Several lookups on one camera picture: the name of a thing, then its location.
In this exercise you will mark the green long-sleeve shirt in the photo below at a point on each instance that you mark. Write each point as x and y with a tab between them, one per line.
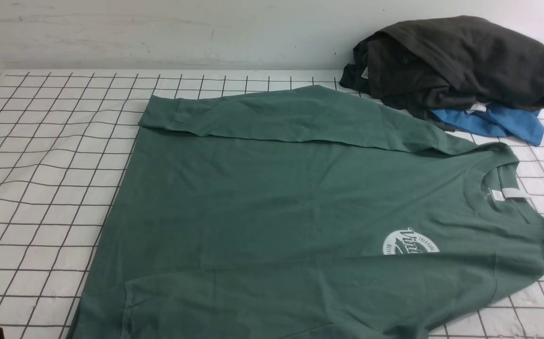
305	214

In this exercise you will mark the white grid-pattern table cloth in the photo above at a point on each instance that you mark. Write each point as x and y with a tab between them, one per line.
65	140

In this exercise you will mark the dark grey crumpled garment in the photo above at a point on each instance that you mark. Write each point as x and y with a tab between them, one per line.
448	63

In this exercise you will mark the blue crumpled garment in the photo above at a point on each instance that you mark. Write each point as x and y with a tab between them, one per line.
495	120

